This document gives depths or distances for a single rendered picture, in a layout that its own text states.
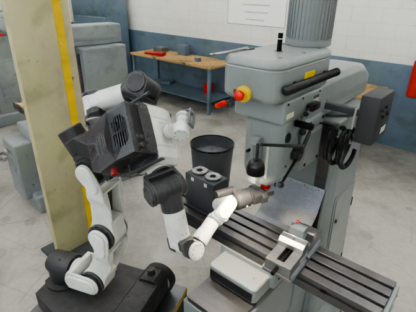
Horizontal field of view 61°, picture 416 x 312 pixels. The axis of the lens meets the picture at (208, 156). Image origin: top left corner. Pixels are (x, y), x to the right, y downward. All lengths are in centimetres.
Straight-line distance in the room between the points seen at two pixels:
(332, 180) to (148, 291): 117
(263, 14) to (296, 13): 487
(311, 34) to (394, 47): 412
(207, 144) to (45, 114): 186
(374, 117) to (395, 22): 412
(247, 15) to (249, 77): 539
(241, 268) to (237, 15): 552
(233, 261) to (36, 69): 182
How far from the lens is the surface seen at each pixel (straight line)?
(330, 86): 176
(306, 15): 161
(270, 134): 147
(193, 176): 196
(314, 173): 199
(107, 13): 854
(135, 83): 144
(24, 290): 320
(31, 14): 269
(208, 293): 182
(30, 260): 346
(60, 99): 283
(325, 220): 212
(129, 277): 223
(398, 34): 566
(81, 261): 213
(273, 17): 639
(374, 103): 159
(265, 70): 128
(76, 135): 163
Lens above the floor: 211
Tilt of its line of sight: 26 degrees down
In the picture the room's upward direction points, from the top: 1 degrees clockwise
